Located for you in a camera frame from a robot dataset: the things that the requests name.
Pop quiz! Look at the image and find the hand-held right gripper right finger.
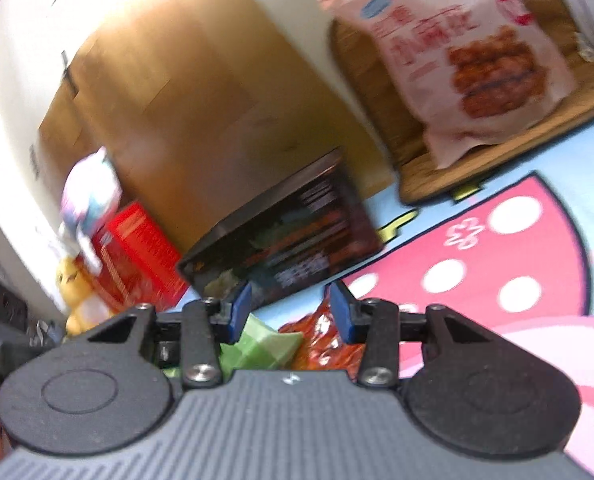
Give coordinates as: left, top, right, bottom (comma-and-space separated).
329, 281, 504, 391

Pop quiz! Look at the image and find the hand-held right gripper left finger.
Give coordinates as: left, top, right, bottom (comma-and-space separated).
80, 281, 254, 390

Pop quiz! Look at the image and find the red-orange snack packet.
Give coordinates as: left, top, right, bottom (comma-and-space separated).
277, 300, 367, 373

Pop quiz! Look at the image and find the pale green snack packet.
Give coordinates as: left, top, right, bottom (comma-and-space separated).
218, 312, 304, 377

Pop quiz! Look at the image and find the black snack box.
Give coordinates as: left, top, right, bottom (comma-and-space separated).
176, 147, 384, 307

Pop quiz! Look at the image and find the yellow plush toy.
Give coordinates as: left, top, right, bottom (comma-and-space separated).
54, 255, 112, 337

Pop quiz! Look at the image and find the red box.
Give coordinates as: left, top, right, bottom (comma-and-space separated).
74, 202, 189, 313

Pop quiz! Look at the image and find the printed blanket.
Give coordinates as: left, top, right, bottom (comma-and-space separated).
249, 112, 594, 480

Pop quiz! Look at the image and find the large cardboard box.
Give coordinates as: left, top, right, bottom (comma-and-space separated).
37, 0, 395, 256

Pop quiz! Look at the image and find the pink snack bag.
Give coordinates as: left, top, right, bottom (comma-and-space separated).
318, 0, 580, 170

